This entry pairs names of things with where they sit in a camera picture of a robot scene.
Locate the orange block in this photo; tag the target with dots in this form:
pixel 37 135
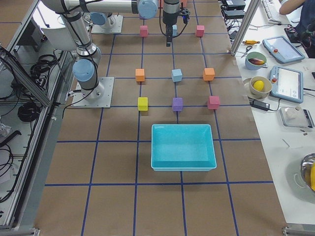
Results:
pixel 208 74
pixel 140 74

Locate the seated person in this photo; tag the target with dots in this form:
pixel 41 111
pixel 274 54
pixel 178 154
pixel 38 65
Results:
pixel 307 16

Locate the scissors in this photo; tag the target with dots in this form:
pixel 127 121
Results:
pixel 248 48

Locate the pink block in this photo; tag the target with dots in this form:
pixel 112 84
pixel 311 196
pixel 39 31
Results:
pixel 200 30
pixel 213 102
pixel 144 31

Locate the aluminium frame post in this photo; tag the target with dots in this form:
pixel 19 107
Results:
pixel 249 14

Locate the light blue foam block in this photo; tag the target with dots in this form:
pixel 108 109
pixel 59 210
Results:
pixel 174 30
pixel 176 75

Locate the blue teach pendant upper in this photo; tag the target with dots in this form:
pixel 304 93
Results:
pixel 282 49

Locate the black power adapter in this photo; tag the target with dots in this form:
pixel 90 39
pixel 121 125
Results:
pixel 260 105

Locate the yellow foam block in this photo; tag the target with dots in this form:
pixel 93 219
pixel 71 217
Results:
pixel 142 104

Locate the pink block near right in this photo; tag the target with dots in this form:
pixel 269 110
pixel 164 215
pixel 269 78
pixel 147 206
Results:
pixel 213 102

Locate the beige bowl with lemon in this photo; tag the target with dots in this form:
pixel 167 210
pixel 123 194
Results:
pixel 266 90

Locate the white keyboard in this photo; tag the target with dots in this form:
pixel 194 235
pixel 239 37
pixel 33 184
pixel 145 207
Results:
pixel 270 11

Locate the turquoise plastic tray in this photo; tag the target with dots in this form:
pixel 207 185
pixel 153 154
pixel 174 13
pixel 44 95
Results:
pixel 182 147

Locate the orange block left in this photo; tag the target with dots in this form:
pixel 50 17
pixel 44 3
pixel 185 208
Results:
pixel 140 74

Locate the orange block right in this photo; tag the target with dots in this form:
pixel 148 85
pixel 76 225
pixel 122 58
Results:
pixel 208 74

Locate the steel bowl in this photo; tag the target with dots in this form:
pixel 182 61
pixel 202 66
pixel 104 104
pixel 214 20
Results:
pixel 306 177

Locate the yellow lemon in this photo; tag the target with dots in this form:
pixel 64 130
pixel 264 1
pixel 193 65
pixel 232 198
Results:
pixel 258 85

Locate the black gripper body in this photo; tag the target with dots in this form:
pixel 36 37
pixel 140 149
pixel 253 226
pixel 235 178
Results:
pixel 168 17

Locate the blue teach pendant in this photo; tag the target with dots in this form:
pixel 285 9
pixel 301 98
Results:
pixel 282 49
pixel 287 84

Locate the blue teach pendant lower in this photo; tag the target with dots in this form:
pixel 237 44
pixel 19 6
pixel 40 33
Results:
pixel 287 84

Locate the purple foam block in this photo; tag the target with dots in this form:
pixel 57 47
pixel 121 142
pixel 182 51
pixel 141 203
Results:
pixel 177 104

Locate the pink block far right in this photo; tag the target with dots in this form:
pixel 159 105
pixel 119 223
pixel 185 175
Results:
pixel 200 30

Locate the pink block far left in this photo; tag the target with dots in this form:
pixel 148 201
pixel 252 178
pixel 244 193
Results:
pixel 144 31

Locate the green bowl with fruit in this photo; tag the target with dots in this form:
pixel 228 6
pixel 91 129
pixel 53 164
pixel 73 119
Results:
pixel 255 60

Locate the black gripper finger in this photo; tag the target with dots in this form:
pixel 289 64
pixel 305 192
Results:
pixel 169 34

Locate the silver kitchen scale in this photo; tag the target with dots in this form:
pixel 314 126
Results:
pixel 296 117

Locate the yellow handled tool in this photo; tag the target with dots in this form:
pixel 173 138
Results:
pixel 251 42

